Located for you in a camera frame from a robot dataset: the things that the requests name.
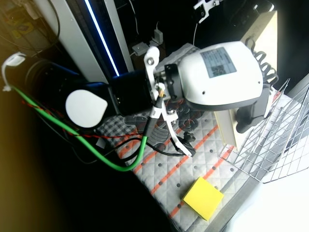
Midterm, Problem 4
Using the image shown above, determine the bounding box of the grey column with blue light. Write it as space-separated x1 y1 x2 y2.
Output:
33 0 134 84

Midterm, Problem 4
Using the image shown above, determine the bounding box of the yellow square sponge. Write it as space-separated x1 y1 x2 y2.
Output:
183 176 225 222

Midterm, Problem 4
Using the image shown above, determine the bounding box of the black looped cable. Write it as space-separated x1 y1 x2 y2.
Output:
0 0 61 53

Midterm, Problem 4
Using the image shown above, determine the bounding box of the thin white cable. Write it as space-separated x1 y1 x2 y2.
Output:
127 0 140 35
192 22 200 45

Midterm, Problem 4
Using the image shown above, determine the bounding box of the white power strip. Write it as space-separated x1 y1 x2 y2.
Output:
131 41 155 58

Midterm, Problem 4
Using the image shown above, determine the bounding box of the white charger plug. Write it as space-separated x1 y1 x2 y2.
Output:
153 21 164 45

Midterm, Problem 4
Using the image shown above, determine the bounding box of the grey quilt with printed bear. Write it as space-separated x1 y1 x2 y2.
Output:
96 43 304 232

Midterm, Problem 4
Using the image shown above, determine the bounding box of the wire dish rack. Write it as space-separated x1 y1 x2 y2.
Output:
219 77 309 184

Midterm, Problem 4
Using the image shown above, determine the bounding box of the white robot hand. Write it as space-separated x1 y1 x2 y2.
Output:
177 36 279 134

